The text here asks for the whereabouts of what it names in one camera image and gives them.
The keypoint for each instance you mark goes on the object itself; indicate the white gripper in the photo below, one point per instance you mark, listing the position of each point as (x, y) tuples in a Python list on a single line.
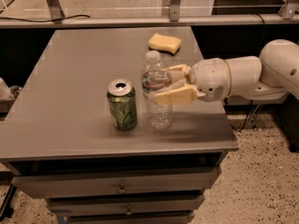
[(209, 79)]

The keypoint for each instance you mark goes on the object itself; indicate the clear plastic water bottle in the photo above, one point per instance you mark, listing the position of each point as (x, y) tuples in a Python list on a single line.
[(156, 77)]

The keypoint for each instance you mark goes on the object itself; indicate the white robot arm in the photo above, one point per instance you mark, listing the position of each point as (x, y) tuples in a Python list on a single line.
[(266, 77)]

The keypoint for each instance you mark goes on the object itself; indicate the green soda can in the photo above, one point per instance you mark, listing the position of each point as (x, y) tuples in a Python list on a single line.
[(121, 101)]

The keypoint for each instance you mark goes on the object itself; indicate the yellow sponge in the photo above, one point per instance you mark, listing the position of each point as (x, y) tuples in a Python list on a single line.
[(165, 43)]

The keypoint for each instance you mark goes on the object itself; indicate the grey drawer cabinet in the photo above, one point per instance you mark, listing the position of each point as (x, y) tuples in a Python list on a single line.
[(59, 142)]

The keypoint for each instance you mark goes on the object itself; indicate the white object at left edge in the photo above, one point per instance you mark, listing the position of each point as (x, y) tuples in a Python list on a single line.
[(4, 90)]

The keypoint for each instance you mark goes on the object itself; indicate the metal frame rail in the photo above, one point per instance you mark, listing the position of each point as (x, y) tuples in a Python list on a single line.
[(134, 13)]

